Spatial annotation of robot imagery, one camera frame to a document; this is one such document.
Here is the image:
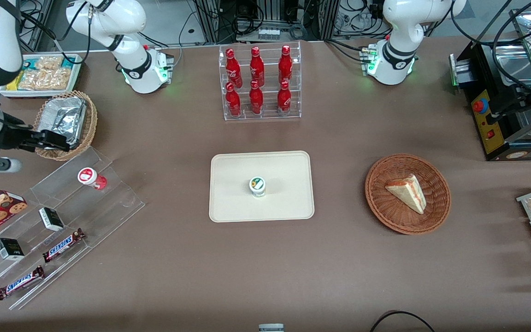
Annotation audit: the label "red gum bottle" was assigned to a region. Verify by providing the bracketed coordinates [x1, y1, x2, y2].
[77, 167, 108, 190]

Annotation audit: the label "cream plastic tray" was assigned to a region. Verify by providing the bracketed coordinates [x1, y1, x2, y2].
[208, 150, 316, 223]

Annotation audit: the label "stacked aluminium foil trays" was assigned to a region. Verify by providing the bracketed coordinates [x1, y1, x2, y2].
[35, 95, 88, 150]

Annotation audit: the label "light wicker basket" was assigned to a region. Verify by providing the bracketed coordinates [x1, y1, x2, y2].
[31, 90, 99, 162]

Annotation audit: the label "clear bag of crackers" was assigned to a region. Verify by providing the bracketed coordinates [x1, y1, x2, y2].
[18, 56, 73, 91]

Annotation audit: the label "white rectangular snack bin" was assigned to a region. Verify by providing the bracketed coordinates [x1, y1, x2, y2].
[0, 53, 84, 99]

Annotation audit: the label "small black box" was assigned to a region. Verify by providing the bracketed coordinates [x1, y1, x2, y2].
[0, 237, 25, 261]
[38, 207, 65, 232]

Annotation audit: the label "clear acrylic stepped display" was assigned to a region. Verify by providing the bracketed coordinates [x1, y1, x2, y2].
[0, 146, 146, 311]

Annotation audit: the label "Snickers bar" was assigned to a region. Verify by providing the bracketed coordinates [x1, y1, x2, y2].
[0, 265, 46, 301]
[42, 228, 86, 264]

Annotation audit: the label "red cola bottle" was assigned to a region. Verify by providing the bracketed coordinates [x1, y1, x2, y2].
[249, 80, 265, 115]
[277, 81, 292, 116]
[278, 45, 294, 84]
[225, 48, 243, 89]
[250, 46, 266, 88]
[225, 82, 242, 117]

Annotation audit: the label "clear acrylic bottle rack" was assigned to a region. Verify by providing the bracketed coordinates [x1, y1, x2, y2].
[218, 41, 302, 122]

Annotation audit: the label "round brown wicker basket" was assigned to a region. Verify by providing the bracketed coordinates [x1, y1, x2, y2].
[364, 153, 452, 236]

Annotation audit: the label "wrapped triangle sandwich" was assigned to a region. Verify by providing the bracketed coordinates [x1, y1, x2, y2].
[384, 173, 428, 215]

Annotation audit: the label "black sealing machine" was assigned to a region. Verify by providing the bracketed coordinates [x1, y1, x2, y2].
[448, 7, 531, 162]

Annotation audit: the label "black cable loop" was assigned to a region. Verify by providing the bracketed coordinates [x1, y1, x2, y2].
[369, 310, 437, 332]

